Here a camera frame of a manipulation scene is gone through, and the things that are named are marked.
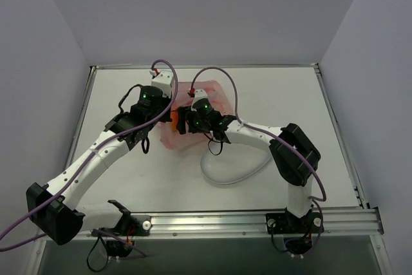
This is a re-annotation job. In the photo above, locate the orange fake peach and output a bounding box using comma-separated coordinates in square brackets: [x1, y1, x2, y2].
[170, 111, 179, 132]

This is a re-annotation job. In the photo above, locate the pink plastic bag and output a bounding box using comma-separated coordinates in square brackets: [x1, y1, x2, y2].
[158, 80, 234, 150]

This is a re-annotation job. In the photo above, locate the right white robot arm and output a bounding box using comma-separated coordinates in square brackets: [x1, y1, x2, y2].
[176, 99, 321, 218]

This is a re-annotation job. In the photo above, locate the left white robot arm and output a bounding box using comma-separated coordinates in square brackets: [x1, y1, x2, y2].
[26, 82, 175, 245]

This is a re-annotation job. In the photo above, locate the white oval plate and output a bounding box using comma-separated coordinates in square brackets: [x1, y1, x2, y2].
[200, 143, 272, 185]

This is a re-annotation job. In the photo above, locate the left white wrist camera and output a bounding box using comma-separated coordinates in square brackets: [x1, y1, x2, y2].
[150, 69, 174, 99]

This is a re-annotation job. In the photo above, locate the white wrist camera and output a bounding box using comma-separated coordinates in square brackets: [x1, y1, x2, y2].
[189, 88, 208, 105]
[150, 69, 174, 99]

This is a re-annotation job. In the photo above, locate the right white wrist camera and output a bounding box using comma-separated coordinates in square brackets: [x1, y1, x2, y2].
[189, 88, 208, 105]

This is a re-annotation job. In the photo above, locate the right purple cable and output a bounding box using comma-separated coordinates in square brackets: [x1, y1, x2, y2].
[189, 66, 326, 204]

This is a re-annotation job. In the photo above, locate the purple cable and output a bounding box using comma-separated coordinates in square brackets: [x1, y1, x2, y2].
[189, 66, 326, 204]
[0, 59, 180, 253]

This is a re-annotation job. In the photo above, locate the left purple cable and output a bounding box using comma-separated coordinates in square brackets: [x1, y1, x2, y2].
[0, 59, 180, 253]

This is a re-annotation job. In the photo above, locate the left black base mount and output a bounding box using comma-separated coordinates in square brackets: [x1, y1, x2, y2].
[113, 214, 152, 236]

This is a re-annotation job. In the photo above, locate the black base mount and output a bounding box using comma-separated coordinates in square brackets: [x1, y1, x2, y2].
[265, 211, 324, 235]
[113, 214, 152, 236]

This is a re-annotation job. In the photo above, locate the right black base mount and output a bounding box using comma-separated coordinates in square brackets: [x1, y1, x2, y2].
[265, 211, 324, 235]

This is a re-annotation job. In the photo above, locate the aluminium front rail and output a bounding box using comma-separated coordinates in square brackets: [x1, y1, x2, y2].
[61, 207, 384, 240]

